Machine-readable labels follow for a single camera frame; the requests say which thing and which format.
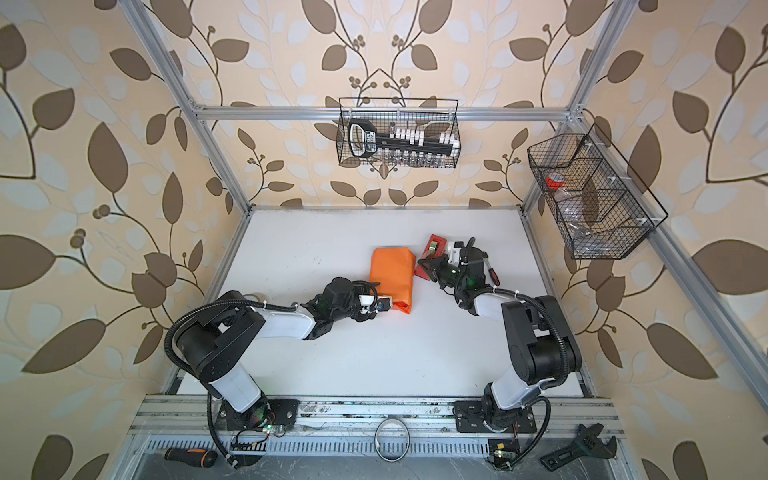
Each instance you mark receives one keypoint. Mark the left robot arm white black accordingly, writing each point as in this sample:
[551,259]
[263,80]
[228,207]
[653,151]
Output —
[209,341]

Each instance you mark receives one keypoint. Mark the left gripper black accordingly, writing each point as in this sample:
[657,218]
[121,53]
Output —
[361,287]

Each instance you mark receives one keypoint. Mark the ratchet wrench red handle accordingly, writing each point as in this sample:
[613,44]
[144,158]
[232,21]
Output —
[491,272]

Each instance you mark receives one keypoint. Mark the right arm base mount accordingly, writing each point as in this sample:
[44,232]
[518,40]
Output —
[472,416]

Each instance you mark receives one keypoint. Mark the red capped plastic bottle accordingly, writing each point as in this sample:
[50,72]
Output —
[554,181]

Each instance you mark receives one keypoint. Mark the black wire basket wall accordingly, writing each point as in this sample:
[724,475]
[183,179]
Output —
[432,114]
[605,208]

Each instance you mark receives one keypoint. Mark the black wire basket right wall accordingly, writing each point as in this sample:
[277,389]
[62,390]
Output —
[605,208]

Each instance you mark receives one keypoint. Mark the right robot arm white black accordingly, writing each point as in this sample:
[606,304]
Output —
[541,345]

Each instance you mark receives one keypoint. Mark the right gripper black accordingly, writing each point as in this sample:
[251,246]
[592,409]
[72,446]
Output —
[437,263]

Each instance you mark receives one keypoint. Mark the orange black screwdriver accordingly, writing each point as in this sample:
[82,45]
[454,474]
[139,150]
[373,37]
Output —
[194,457]

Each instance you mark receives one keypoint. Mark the aluminium front rail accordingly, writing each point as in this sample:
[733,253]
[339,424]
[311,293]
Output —
[365,426]

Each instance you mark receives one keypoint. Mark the black adjustable wrench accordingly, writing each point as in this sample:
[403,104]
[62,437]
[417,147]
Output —
[586,444]

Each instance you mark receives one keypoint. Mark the black wire basket back wall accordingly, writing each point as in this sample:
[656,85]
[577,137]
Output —
[432,114]

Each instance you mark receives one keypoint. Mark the socket set black rail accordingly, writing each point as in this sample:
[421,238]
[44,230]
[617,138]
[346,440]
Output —
[365,141]

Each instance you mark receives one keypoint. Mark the yellow orange wrapping paper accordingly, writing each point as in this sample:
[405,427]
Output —
[392,272]

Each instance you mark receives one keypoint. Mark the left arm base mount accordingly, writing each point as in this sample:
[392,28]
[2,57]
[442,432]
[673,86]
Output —
[281,413]

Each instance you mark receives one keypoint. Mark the red tape dispenser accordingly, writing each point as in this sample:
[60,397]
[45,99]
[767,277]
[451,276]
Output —
[435,247]

